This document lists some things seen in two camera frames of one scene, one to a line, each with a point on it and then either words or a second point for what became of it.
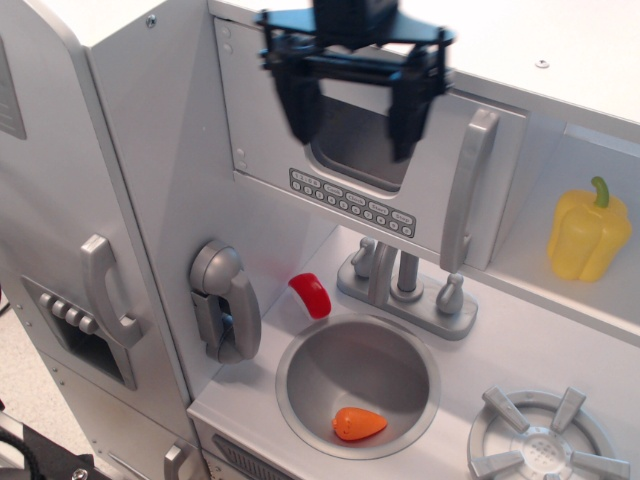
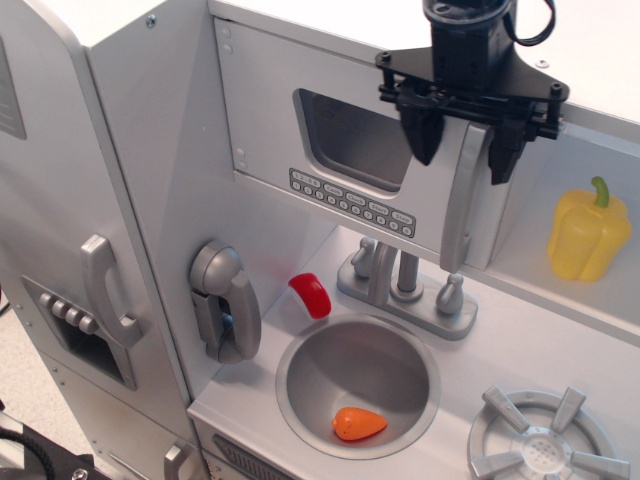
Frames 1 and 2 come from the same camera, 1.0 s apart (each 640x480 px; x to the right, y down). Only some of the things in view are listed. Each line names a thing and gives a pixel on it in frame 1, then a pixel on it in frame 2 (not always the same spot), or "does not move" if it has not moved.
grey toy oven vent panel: x=252 y=462 does not move
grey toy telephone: x=227 y=306 does not move
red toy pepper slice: x=313 y=293 does not move
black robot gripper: x=356 y=40 -> x=473 y=67
